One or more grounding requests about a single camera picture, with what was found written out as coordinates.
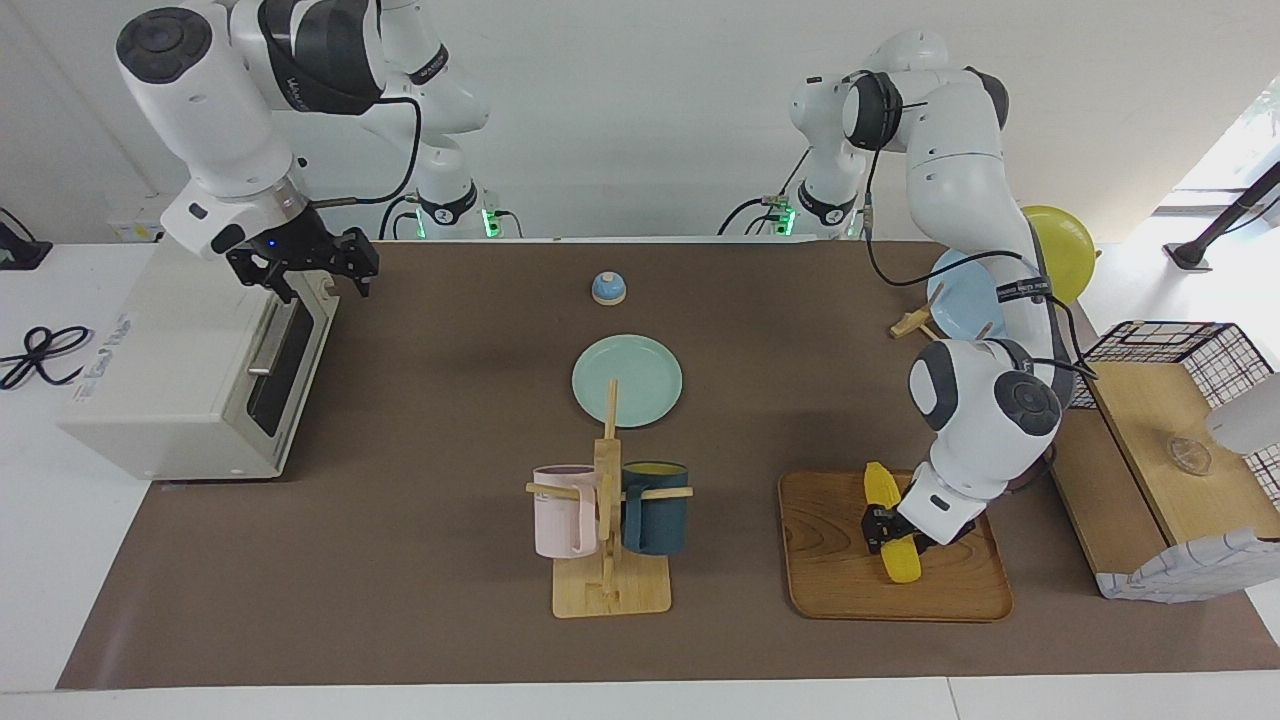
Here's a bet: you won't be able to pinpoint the black desk device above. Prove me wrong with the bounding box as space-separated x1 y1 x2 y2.
0 208 53 271

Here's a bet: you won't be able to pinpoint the light blue plate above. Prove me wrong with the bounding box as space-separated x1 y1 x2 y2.
926 248 1011 341

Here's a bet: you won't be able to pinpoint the glass window oven door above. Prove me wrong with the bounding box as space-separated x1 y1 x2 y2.
228 285 341 476

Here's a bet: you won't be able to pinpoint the brown wooden tray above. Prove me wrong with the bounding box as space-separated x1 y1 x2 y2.
777 470 1014 623

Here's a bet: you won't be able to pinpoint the brown table mat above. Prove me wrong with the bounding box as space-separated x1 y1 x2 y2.
55 238 1280 691

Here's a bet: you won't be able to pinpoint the wooden plate rack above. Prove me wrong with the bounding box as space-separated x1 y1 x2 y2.
889 283 1001 341

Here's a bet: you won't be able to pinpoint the light green plate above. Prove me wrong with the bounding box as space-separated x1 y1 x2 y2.
571 334 684 429

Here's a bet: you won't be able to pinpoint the pink mug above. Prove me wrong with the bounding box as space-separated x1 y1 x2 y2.
532 464 601 559

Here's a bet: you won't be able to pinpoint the white rounded cylinder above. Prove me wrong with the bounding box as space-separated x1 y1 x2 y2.
1205 372 1280 456

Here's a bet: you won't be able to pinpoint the dark blue mug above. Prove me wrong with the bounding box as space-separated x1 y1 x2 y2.
620 461 691 557

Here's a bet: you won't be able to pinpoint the coiled black cable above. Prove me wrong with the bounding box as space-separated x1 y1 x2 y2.
0 325 96 391

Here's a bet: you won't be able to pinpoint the black right base cable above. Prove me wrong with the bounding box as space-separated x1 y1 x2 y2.
378 193 421 241

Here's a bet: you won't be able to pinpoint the white power strip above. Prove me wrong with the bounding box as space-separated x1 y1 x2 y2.
108 195 201 243

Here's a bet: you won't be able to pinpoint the wooden mug rack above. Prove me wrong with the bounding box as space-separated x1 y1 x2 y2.
525 378 696 619

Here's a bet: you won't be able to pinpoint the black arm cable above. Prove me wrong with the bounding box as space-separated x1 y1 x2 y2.
862 70 1099 383
300 92 423 208

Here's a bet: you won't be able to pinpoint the yellow corn cob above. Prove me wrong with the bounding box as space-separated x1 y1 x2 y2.
862 461 922 584

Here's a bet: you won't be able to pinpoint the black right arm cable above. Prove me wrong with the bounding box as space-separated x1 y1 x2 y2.
300 92 423 208

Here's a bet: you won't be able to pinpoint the yellow plate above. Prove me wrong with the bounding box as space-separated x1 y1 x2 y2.
1020 205 1098 306

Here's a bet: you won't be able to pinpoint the wooden shelf boards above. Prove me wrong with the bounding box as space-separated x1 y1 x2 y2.
1045 358 1280 601

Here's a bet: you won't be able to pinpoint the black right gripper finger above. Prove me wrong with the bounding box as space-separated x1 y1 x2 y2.
226 248 301 304
338 228 381 300

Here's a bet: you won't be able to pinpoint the cream white toaster oven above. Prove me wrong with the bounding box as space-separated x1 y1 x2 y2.
55 240 341 483

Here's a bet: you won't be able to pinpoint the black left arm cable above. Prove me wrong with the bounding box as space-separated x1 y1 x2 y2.
862 70 1099 383

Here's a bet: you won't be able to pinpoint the black floor stand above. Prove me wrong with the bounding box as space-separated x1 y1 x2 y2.
1163 160 1280 273

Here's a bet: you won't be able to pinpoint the small clear glass dish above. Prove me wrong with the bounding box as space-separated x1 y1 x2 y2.
1165 435 1213 476

